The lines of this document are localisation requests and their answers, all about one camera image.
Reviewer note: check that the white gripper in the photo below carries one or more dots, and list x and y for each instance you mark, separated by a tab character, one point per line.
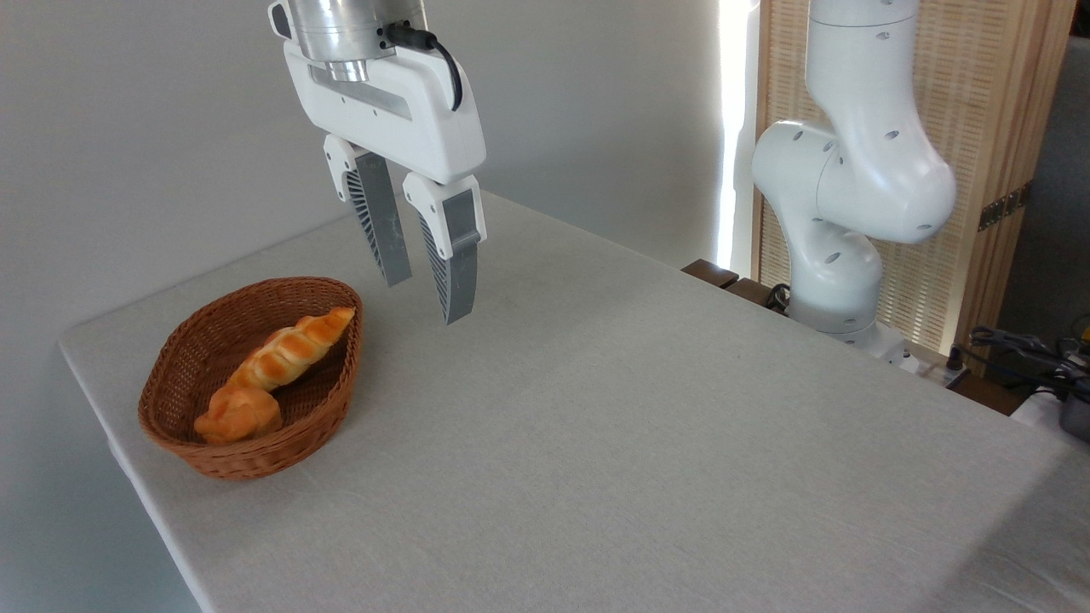
400	119

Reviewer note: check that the brown wicker basket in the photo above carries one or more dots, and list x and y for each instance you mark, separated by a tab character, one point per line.
255	460

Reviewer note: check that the long braided bread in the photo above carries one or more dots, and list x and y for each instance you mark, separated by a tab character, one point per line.
285	349

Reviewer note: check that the wooden slatted folding screen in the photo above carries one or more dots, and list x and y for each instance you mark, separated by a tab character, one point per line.
971	85

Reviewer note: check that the beige tablecloth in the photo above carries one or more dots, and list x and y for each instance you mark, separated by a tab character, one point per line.
596	443

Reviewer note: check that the black power plug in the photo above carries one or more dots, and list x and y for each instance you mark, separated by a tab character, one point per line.
957	358

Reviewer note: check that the dark metal screen hinge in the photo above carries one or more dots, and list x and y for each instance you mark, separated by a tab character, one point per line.
1005	206

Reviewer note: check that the round bread roll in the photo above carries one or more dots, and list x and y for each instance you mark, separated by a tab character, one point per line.
238	415

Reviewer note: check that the dark brown wooden block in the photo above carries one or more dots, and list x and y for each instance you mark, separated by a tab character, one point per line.
754	294
709	272

